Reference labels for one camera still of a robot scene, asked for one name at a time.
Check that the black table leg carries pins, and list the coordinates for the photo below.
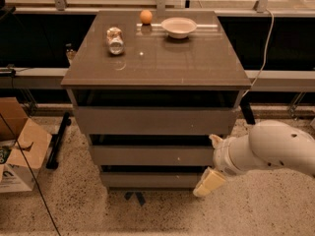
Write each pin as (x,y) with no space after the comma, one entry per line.
(247,111)

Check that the cardboard box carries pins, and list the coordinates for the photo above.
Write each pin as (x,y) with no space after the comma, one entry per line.
(23,147)

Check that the black stand foot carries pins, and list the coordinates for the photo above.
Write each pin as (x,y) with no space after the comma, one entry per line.
(52,162)

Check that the grey bottom drawer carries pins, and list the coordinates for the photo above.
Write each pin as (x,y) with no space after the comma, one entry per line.
(150,180)

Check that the orange fruit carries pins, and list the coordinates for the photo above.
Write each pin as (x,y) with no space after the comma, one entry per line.
(146,17)

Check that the white bowl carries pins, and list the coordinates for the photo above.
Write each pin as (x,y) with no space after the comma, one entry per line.
(178,28)

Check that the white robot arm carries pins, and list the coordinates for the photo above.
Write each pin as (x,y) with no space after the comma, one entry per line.
(269,145)

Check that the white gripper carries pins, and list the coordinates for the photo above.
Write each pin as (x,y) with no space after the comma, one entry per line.
(220,157)

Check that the grey middle drawer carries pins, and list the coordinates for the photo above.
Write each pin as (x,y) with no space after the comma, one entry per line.
(152,156)

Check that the grey top drawer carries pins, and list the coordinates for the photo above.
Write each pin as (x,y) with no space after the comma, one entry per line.
(148,121)

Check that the crushed silver can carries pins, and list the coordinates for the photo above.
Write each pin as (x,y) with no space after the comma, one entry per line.
(114,41)

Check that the grey drawer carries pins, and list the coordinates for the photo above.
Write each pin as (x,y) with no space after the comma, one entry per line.
(148,121)
(152,156)
(150,180)

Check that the grey drawer cabinet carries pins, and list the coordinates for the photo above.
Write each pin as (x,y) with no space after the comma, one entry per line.
(200,71)

